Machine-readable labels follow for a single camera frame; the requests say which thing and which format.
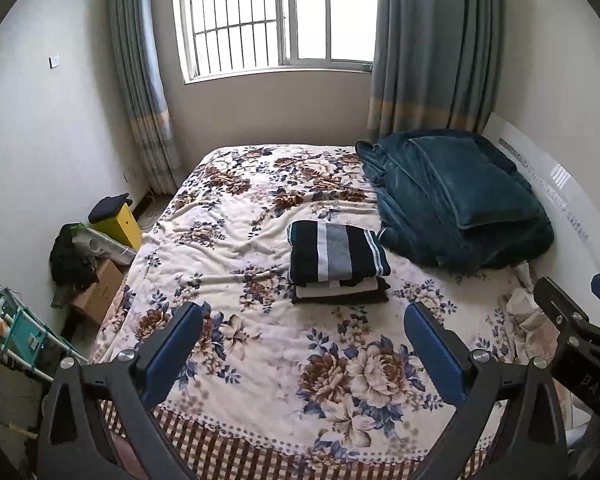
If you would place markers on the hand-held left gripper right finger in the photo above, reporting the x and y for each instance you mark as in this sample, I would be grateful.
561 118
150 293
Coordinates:
432 355

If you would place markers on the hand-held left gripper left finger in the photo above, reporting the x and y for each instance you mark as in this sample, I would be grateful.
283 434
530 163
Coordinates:
172 350

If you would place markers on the striped knit sweater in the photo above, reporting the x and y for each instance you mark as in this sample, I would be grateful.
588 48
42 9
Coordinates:
330 250

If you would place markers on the dark clothes pile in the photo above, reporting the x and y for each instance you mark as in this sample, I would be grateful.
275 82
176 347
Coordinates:
67 260

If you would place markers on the white crumpled cloth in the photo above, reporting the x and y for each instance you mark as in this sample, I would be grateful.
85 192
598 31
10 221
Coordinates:
530 320

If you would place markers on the cardboard box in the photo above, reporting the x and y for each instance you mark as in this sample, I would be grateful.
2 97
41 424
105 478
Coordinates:
97 290

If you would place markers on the white headboard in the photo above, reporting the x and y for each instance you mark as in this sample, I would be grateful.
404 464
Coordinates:
580 200

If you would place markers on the dark folded garment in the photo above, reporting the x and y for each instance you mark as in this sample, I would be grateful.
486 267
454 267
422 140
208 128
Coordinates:
340 300

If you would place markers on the white plastic appliance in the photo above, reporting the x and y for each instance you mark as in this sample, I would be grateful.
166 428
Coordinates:
105 247

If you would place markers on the white folded garment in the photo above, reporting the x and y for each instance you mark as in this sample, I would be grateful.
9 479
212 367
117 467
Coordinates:
320 290

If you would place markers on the yellow box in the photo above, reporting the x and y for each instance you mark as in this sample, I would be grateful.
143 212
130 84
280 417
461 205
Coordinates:
122 225

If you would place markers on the floral blanket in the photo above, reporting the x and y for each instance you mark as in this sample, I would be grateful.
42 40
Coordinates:
230 220

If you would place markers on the teal pillow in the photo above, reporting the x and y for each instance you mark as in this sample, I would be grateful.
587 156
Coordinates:
480 185

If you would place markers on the teal storage rack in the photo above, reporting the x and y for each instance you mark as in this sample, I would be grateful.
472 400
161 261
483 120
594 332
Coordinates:
27 335

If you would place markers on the teal quilt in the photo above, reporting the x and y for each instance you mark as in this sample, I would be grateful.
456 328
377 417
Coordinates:
410 210

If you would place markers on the dark cushion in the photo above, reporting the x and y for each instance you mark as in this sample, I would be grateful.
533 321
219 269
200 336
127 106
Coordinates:
107 207

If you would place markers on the grey-blue curtain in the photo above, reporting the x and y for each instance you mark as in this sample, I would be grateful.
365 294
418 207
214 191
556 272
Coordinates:
140 85
430 50

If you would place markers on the barred window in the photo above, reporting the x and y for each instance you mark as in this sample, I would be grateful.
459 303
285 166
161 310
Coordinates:
240 20

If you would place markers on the wall switch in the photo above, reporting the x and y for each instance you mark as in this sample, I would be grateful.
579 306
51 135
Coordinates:
55 61

